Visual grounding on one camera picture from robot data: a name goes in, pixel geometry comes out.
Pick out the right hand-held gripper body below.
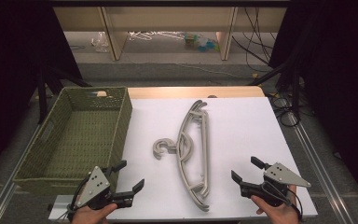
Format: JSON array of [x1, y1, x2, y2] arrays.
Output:
[[240, 161, 312, 208]]

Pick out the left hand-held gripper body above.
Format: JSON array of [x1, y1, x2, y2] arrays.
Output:
[[75, 165, 134, 210]]

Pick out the green woven basket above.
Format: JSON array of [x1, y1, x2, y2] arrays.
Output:
[[13, 86, 133, 197]]

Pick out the grey plastic clothes hanger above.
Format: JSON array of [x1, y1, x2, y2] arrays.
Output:
[[152, 100, 211, 213], [160, 99, 211, 200]]

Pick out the person's left hand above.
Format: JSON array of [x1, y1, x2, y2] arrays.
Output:
[[71, 203, 118, 224]]

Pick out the person's right hand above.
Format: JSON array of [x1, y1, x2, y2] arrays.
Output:
[[250, 186, 301, 224]]

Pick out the white paper sheet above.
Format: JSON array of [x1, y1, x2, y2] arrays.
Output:
[[105, 96, 319, 221]]

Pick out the black stand leg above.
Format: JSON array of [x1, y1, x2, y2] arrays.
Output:
[[36, 65, 91, 125], [247, 60, 303, 121]]

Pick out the wooden table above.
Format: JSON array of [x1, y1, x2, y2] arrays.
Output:
[[127, 86, 266, 101]]

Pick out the clear plastic bag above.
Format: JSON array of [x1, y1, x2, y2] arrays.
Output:
[[89, 31, 111, 53]]

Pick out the colourful plastic toys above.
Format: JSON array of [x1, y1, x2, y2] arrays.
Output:
[[183, 32, 221, 53]]

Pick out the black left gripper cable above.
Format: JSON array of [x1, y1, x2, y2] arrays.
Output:
[[55, 175, 91, 222]]

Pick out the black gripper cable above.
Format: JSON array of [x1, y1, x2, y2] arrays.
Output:
[[55, 175, 91, 222], [260, 181, 304, 219]]

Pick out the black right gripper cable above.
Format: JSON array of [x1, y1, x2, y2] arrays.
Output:
[[260, 181, 304, 219]]

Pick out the metal floor rail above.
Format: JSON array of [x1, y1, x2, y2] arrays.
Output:
[[286, 111, 356, 224], [0, 123, 42, 224]]

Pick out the black floor cables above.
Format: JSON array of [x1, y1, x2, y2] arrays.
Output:
[[266, 89, 303, 129]]

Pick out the black hanging cables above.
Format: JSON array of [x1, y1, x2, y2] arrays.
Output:
[[231, 7, 278, 67]]

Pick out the white wire hangers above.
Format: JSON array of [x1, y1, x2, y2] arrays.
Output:
[[127, 30, 185, 42]]

